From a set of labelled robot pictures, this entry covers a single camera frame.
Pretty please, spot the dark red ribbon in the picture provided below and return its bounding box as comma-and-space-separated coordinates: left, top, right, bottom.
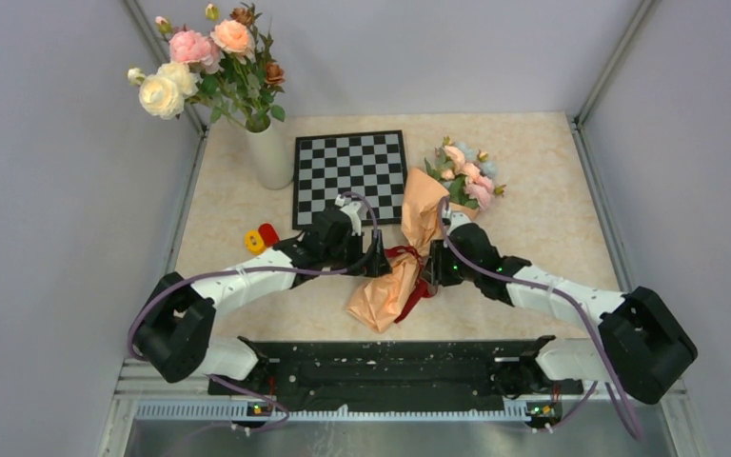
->
385, 246, 435, 324

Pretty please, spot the orange paper bouquet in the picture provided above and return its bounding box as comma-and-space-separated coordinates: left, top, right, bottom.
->
346, 137, 505, 333

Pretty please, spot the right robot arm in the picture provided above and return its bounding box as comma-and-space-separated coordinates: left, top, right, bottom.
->
424, 222, 699, 405

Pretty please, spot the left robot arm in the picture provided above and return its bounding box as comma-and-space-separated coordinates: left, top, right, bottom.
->
128, 202, 390, 394

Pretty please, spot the white ceramic vase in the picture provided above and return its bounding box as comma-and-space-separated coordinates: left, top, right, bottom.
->
245, 121, 294, 190

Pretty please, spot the flower bunch in vase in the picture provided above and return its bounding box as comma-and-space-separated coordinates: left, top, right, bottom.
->
127, 3, 286, 132

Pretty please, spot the black white checkerboard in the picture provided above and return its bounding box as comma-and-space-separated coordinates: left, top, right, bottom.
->
292, 130, 408, 230

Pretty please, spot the red yellow toy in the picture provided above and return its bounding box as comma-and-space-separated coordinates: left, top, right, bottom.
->
244, 223, 280, 255

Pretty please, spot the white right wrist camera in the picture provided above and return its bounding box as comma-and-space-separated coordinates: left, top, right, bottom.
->
441, 209, 472, 235

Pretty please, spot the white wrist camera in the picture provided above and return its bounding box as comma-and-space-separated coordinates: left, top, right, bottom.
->
334, 194, 366, 236
441, 209, 472, 235

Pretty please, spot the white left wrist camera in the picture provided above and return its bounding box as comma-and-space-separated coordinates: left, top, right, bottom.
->
334, 194, 366, 236

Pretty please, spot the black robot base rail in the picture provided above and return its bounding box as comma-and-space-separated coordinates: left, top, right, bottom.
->
239, 336, 583, 412

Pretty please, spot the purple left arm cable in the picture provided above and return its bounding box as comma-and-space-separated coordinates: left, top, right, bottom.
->
126, 190, 385, 436

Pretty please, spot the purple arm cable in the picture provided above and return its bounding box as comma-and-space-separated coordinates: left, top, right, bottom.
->
126, 190, 385, 436
436, 195, 645, 442

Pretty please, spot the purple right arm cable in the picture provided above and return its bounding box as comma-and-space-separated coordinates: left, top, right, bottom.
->
436, 195, 645, 442

